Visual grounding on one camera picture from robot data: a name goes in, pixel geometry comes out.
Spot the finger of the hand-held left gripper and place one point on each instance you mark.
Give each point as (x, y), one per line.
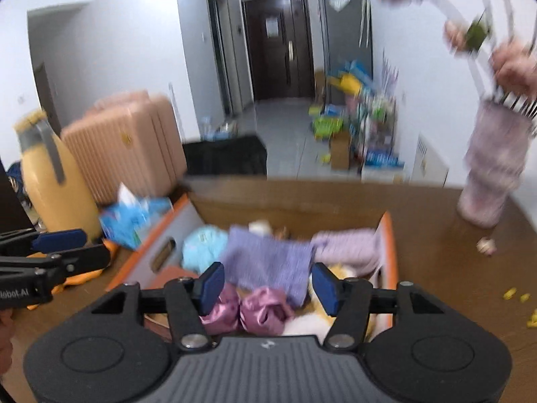
(58, 239)
(75, 260)

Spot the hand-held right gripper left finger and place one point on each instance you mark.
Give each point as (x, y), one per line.
(212, 287)

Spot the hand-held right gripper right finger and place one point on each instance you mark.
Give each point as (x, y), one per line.
(325, 287)

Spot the white plush toy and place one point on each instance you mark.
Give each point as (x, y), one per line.
(306, 326)

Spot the lavender towel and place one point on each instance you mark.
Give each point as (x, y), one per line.
(348, 247)

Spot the pink satin scrunchie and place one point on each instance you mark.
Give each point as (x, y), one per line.
(264, 306)

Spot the purple knit pouch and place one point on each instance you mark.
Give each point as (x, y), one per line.
(268, 260)

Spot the red orange cardboard box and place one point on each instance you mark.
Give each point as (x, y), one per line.
(293, 205)

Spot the cream soft block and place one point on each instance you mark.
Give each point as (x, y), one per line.
(259, 226)

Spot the person's left hand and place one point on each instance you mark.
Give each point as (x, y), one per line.
(5, 340)

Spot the orange cloth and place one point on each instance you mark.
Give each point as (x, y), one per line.
(84, 279)

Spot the light blue plush toy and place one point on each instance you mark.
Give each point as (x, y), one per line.
(201, 247)

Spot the yellow thermos jug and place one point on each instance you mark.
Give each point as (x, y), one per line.
(54, 193)

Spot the blue facial tissue pack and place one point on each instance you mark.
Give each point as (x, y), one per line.
(134, 218)

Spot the pink ribbed suitcase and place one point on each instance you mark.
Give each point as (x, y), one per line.
(126, 151)

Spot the brown floor cardboard box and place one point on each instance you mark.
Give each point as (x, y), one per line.
(340, 151)

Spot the clear bottle cluster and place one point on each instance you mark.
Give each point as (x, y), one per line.
(220, 130)

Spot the green plastic basket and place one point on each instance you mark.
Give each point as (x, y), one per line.
(327, 128)

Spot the cluttered storage rack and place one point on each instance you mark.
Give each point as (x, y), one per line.
(377, 134)

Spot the small white paper ball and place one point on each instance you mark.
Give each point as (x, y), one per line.
(486, 245)

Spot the yellow petal crumbs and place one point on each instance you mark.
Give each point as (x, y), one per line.
(514, 294)

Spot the pink grey textured vase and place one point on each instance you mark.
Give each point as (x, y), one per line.
(491, 168)

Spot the yellow blue toy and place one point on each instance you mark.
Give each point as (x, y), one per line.
(346, 84)

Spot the dark entrance door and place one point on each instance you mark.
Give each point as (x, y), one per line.
(277, 58)

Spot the grey refrigerator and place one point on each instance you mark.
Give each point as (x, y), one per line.
(344, 37)

